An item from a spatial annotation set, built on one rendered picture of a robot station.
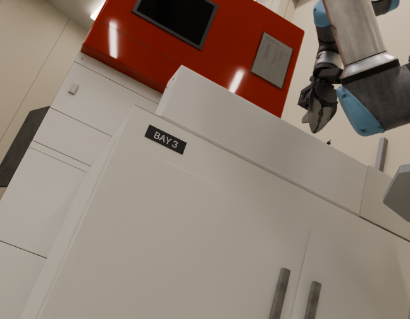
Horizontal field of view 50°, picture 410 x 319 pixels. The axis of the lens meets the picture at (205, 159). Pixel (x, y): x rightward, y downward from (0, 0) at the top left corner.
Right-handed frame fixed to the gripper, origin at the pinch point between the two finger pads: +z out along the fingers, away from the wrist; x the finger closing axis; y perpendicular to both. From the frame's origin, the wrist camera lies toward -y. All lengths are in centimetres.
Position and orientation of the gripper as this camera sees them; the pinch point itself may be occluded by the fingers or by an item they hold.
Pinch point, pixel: (316, 128)
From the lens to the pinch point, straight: 120.3
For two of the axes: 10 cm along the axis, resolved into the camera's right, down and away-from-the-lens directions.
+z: -3.0, 8.7, -3.9
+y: -4.0, 2.6, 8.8
